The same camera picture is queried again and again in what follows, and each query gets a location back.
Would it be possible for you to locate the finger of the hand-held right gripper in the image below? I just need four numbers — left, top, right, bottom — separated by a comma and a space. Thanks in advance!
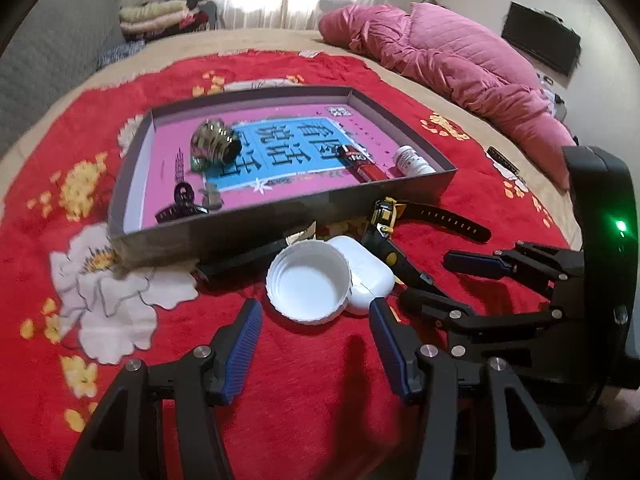
399, 288, 589, 367
443, 241, 587, 292

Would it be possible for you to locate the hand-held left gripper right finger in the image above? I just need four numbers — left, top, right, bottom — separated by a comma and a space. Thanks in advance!
369, 297, 576, 480

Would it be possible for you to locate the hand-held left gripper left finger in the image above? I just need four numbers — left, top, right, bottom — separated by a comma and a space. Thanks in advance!
62, 298, 264, 480

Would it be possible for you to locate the black yellow wristwatch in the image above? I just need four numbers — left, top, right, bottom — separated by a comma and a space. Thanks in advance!
361, 199, 493, 298

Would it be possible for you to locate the white earbuds case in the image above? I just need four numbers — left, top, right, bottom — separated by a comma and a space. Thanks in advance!
325, 235, 396, 317

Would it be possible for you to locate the white bottle cap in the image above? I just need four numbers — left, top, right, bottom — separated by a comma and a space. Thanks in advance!
266, 240, 355, 326

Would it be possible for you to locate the small white bottle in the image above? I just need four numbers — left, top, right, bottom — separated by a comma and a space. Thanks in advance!
392, 145, 437, 177

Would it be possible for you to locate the grey cardboard box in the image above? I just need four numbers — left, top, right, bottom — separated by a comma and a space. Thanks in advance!
107, 86, 457, 267

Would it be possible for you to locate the black lighter red label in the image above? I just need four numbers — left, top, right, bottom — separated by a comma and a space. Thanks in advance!
336, 142, 388, 183

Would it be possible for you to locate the black hair clip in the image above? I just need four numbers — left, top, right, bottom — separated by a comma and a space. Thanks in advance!
154, 183, 211, 224

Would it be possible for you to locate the red floral blanket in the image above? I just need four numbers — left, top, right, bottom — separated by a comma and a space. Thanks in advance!
0, 50, 576, 480

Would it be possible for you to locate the small black flat bar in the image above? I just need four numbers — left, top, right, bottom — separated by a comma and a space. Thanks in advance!
486, 146, 521, 181

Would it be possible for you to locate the black television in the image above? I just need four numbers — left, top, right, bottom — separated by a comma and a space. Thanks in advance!
501, 1, 582, 80

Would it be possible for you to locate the pink quilt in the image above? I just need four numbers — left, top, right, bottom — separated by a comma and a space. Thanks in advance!
318, 2, 578, 192

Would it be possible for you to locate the pink book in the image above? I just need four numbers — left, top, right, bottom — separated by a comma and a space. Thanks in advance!
140, 105, 441, 231

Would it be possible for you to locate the blue patterned cloth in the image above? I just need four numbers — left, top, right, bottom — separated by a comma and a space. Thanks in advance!
95, 40, 146, 68

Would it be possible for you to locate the pile of folded clothes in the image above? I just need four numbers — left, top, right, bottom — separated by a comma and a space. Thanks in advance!
119, 0, 221, 41

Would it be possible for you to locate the grey quilted headboard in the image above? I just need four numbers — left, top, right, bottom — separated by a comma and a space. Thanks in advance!
0, 0, 126, 156

